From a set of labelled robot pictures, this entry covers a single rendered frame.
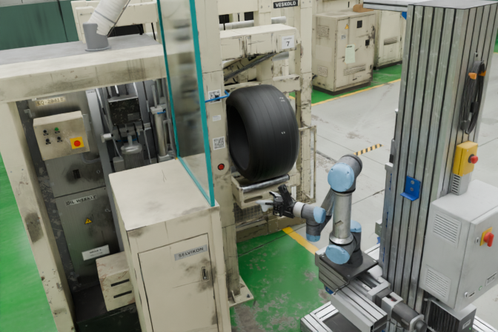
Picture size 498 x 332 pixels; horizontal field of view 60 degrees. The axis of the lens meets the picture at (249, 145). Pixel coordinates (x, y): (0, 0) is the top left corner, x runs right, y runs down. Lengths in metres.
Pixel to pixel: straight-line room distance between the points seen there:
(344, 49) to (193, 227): 5.64
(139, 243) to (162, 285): 0.25
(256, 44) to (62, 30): 9.05
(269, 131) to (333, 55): 4.70
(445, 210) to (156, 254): 1.22
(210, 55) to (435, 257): 1.50
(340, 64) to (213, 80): 4.88
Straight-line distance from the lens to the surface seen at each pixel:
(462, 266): 2.09
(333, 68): 7.14
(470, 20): 1.86
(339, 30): 7.04
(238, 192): 2.66
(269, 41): 2.85
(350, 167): 1.99
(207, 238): 1.95
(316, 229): 2.24
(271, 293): 3.30
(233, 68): 2.93
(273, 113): 2.52
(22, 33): 11.44
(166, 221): 1.85
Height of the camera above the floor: 2.27
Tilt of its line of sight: 24 degrees down
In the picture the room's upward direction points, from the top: 3 degrees counter-clockwise
